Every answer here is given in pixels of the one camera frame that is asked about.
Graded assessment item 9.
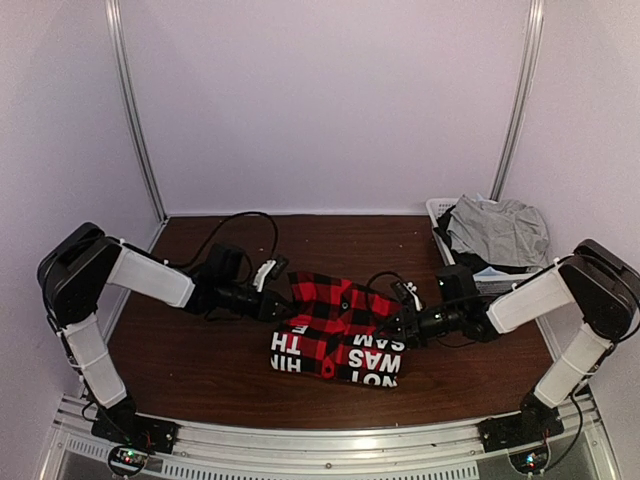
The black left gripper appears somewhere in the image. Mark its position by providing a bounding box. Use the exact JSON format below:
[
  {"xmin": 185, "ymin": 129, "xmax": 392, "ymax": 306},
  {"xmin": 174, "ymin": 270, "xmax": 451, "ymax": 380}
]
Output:
[{"xmin": 218, "ymin": 279, "xmax": 299, "ymax": 322}]

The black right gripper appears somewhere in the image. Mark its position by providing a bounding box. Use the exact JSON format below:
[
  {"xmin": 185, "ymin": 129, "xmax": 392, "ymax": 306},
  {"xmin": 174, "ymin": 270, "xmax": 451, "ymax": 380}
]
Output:
[{"xmin": 372, "ymin": 303, "xmax": 463, "ymax": 349}]

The red black plaid shirt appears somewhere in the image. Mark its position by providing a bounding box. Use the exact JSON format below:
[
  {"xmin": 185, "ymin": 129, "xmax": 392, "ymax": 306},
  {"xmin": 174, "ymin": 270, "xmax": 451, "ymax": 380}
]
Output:
[{"xmin": 270, "ymin": 271, "xmax": 406, "ymax": 388}]

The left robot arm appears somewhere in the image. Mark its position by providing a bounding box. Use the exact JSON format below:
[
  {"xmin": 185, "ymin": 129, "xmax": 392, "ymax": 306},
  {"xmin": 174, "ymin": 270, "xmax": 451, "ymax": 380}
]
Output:
[{"xmin": 37, "ymin": 222, "xmax": 294, "ymax": 444}]

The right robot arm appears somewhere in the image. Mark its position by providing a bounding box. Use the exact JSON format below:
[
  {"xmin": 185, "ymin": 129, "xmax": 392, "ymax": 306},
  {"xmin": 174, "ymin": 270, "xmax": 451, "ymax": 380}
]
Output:
[{"xmin": 374, "ymin": 239, "xmax": 639, "ymax": 442}]

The white plastic laundry basket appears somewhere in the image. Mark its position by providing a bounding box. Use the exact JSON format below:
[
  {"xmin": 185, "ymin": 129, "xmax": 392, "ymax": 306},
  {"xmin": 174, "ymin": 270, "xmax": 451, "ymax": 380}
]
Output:
[{"xmin": 425, "ymin": 198, "xmax": 540, "ymax": 295}]

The grey shirt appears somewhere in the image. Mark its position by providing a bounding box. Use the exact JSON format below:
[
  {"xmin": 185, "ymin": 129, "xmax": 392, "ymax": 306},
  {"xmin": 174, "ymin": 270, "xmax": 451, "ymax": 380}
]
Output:
[{"xmin": 445, "ymin": 196, "xmax": 550, "ymax": 269}]

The right circuit board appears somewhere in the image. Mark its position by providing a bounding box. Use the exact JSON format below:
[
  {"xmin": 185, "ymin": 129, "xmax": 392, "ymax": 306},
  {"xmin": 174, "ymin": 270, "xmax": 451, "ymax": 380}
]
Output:
[{"xmin": 509, "ymin": 446, "xmax": 550, "ymax": 475}]

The circuit board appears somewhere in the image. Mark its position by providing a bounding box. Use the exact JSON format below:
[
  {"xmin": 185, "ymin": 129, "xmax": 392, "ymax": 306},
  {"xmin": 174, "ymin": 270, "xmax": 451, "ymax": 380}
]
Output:
[
  {"xmin": 107, "ymin": 445, "xmax": 149, "ymax": 477},
  {"xmin": 509, "ymin": 446, "xmax": 550, "ymax": 475}
]

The left circuit board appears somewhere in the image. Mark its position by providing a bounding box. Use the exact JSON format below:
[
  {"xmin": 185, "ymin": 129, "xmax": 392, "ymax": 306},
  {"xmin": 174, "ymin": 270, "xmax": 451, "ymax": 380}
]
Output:
[{"xmin": 107, "ymin": 445, "xmax": 149, "ymax": 477}]

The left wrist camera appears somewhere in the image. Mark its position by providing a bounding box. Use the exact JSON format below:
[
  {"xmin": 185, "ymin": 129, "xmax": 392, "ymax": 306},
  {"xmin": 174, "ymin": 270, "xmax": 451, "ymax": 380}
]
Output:
[{"xmin": 202, "ymin": 243, "xmax": 290, "ymax": 294}]

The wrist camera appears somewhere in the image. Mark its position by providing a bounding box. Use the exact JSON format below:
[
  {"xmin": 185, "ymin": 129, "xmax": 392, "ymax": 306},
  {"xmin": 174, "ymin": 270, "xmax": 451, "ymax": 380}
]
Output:
[
  {"xmin": 202, "ymin": 243, "xmax": 290, "ymax": 294},
  {"xmin": 389, "ymin": 264, "xmax": 476, "ymax": 311}
]

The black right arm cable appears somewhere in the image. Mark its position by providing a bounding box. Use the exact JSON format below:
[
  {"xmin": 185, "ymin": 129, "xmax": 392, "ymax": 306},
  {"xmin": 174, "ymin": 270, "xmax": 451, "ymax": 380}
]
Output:
[{"xmin": 364, "ymin": 271, "xmax": 401, "ymax": 326}]

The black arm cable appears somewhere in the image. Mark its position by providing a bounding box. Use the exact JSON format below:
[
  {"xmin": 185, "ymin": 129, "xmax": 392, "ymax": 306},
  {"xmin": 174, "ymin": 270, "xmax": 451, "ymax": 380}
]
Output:
[
  {"xmin": 164, "ymin": 212, "xmax": 279, "ymax": 274},
  {"xmin": 364, "ymin": 271, "xmax": 401, "ymax": 326}
]

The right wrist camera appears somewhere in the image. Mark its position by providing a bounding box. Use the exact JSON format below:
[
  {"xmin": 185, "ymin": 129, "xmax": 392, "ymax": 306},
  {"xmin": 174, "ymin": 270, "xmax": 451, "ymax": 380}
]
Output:
[{"xmin": 389, "ymin": 264, "xmax": 476, "ymax": 311}]

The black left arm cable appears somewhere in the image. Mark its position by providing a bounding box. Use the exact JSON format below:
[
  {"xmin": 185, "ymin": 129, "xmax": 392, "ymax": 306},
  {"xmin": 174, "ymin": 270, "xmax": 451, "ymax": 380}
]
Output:
[{"xmin": 164, "ymin": 212, "xmax": 279, "ymax": 274}]

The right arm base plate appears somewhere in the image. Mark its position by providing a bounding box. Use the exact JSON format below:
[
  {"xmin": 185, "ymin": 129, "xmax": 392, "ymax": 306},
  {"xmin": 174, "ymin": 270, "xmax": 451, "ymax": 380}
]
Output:
[{"xmin": 477, "ymin": 407, "xmax": 564, "ymax": 453}]

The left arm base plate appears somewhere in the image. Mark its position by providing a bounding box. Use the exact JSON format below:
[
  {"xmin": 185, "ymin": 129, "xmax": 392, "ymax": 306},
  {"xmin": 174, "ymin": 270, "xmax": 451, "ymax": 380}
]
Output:
[{"xmin": 91, "ymin": 407, "xmax": 179, "ymax": 454}]

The aluminium front rail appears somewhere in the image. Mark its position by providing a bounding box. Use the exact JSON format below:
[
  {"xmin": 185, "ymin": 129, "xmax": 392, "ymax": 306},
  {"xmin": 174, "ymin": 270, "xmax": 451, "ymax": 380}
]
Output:
[{"xmin": 35, "ymin": 394, "xmax": 622, "ymax": 479}]

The aluminium corner post right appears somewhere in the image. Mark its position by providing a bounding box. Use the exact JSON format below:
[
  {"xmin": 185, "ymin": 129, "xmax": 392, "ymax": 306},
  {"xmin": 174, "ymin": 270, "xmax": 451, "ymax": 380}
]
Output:
[{"xmin": 490, "ymin": 0, "xmax": 545, "ymax": 201}]

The aluminium corner post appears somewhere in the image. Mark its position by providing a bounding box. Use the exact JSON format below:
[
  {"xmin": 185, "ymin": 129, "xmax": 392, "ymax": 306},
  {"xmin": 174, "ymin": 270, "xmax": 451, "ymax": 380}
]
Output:
[
  {"xmin": 490, "ymin": 0, "xmax": 545, "ymax": 201},
  {"xmin": 104, "ymin": 0, "xmax": 168, "ymax": 224}
]

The aluminium corner post left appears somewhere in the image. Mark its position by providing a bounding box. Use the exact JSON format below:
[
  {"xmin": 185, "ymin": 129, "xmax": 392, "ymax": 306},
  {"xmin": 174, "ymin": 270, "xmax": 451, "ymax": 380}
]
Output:
[{"xmin": 104, "ymin": 0, "xmax": 168, "ymax": 224}]

